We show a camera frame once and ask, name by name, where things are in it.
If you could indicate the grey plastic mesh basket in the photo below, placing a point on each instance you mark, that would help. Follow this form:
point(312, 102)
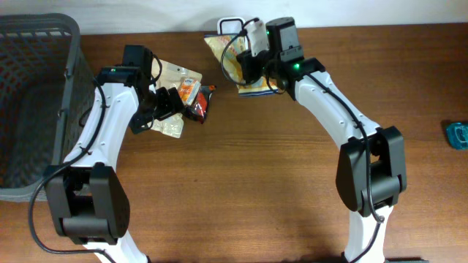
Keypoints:
point(46, 86)

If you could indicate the small orange packet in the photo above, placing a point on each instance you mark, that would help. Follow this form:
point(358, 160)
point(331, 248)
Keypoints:
point(188, 90)

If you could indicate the teal mouthwash bottle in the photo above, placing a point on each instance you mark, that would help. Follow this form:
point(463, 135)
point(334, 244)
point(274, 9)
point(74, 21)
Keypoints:
point(457, 135)

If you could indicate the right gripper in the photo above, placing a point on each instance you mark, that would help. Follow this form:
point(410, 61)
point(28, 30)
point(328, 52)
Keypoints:
point(251, 74)

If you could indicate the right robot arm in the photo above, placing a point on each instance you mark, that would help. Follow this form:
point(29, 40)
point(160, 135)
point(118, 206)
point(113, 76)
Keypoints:
point(371, 172)

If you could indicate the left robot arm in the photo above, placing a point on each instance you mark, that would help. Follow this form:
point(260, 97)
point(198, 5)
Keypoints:
point(86, 199)

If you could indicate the dark red black packet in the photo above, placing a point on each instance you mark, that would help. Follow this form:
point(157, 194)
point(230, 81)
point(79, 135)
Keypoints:
point(198, 110)

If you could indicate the beige kraft pouch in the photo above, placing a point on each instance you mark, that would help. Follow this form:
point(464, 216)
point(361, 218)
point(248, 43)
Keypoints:
point(168, 77)

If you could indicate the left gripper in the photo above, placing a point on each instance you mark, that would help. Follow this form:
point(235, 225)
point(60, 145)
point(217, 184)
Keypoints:
point(168, 106)

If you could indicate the yellow snack bag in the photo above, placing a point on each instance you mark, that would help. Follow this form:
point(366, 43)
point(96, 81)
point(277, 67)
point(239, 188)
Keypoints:
point(217, 43)

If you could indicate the white barcode scanner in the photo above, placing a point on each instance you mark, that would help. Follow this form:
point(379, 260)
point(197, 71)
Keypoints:
point(229, 25)

